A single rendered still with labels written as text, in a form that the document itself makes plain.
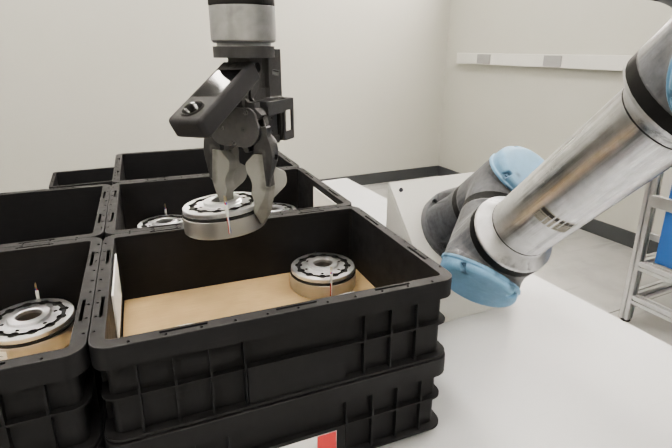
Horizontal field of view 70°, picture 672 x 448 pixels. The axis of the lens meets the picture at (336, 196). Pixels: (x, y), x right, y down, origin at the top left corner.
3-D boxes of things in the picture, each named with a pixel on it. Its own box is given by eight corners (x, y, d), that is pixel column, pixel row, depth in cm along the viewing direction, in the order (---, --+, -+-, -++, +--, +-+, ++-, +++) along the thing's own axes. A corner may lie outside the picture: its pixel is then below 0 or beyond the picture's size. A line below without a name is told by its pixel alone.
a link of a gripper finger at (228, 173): (254, 208, 66) (261, 144, 63) (227, 221, 61) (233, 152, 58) (236, 201, 67) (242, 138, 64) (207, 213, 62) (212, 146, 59)
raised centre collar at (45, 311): (54, 305, 64) (54, 301, 63) (48, 324, 59) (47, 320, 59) (11, 312, 62) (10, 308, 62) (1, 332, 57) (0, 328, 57)
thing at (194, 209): (183, 224, 55) (182, 220, 55) (182, 203, 65) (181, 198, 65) (269, 210, 58) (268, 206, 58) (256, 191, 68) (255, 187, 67)
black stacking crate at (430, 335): (105, 457, 46) (88, 356, 43) (115, 309, 72) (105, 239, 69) (449, 362, 61) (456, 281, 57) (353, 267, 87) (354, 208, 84)
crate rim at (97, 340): (89, 375, 43) (85, 352, 43) (105, 250, 70) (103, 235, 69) (457, 295, 58) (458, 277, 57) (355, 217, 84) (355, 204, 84)
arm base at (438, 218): (475, 193, 99) (504, 169, 91) (499, 261, 93) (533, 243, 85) (412, 195, 94) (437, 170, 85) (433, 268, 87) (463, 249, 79)
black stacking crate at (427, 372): (352, 320, 90) (354, 262, 87) (444, 433, 64) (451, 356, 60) (123, 370, 76) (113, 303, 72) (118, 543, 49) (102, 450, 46)
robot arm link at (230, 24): (249, 2, 50) (189, 5, 53) (251, 48, 51) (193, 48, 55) (287, 7, 56) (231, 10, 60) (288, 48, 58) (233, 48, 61)
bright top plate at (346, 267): (297, 287, 70) (297, 283, 70) (286, 258, 79) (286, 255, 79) (362, 279, 73) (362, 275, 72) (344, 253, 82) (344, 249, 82)
